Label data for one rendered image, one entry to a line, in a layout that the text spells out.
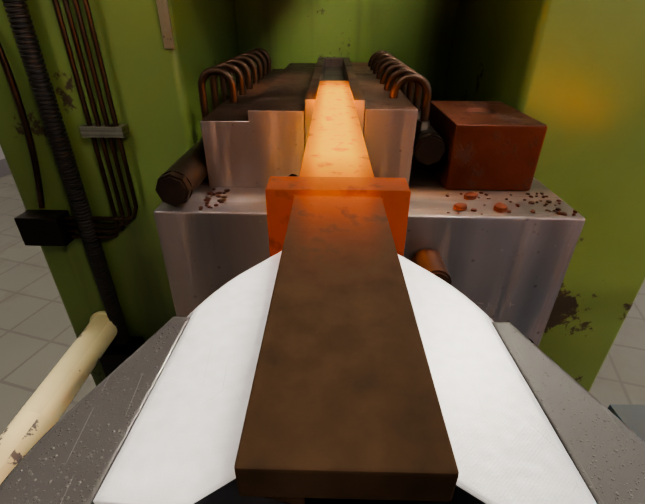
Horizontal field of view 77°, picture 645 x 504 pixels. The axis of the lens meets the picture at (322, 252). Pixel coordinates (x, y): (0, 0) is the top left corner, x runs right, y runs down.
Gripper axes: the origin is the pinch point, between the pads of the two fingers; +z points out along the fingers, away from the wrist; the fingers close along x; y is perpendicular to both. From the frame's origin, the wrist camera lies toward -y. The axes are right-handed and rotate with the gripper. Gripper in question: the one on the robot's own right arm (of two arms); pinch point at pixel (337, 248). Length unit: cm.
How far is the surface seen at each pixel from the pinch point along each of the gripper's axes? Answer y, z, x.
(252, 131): 3.1, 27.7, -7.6
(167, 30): -4.8, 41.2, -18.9
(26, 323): 99, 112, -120
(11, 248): 98, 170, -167
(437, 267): 12.1, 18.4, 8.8
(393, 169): 6.7, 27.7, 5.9
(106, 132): 6.3, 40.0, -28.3
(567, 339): 41, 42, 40
